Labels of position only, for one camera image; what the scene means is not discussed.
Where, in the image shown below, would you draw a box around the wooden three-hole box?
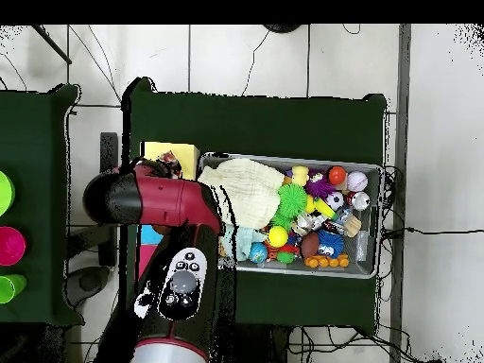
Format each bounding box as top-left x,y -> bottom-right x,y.
135,141 -> 200,283

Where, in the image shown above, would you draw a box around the silver mesh bin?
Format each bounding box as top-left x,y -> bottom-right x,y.
199,151 -> 385,280

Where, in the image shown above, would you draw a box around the cream muslin cloth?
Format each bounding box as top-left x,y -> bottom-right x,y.
197,157 -> 285,231

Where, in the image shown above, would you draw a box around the light blue fluffy cloth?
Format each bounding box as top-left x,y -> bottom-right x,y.
222,224 -> 268,262

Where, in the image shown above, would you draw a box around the yellow smooth ball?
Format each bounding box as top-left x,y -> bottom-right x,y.
266,225 -> 289,249

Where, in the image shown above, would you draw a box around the green spiky rubber ball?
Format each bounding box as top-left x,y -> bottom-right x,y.
276,182 -> 308,220

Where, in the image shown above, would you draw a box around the yellow plush duck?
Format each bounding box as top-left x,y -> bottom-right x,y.
289,164 -> 310,187

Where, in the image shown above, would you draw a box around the dark green table cloth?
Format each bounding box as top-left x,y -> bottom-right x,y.
0,83 -> 86,327
119,77 -> 388,336

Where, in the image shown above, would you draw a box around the purple spiky monster toy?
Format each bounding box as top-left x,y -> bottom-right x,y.
303,168 -> 337,199

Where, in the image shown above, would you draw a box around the brown toy football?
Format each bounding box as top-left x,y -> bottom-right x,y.
300,230 -> 321,260

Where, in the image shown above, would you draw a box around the blue spiky rubber ball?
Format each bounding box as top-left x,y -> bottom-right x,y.
316,228 -> 346,258

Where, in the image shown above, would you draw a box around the orange smooth ball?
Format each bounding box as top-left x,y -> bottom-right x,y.
327,165 -> 348,186

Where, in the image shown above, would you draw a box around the white baseball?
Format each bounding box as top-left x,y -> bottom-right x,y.
346,171 -> 369,193

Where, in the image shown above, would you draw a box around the black upright panel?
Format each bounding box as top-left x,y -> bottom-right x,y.
98,131 -> 119,268

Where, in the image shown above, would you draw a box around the grey stand base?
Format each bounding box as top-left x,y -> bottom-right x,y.
64,265 -> 112,308

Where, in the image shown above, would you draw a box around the black round fixture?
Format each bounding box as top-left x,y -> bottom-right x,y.
263,24 -> 303,34

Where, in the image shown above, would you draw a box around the pink plastic cup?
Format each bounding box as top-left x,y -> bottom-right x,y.
0,225 -> 27,267

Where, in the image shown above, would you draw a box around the lime green plastic cup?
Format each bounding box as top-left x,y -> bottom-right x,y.
0,170 -> 16,217
0,273 -> 28,304

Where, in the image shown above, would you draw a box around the black diagonal rod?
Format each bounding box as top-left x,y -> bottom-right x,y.
31,24 -> 73,65

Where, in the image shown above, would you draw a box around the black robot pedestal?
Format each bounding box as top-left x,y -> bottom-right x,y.
222,323 -> 293,363

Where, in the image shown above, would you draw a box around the black power cable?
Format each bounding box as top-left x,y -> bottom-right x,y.
379,225 -> 484,238

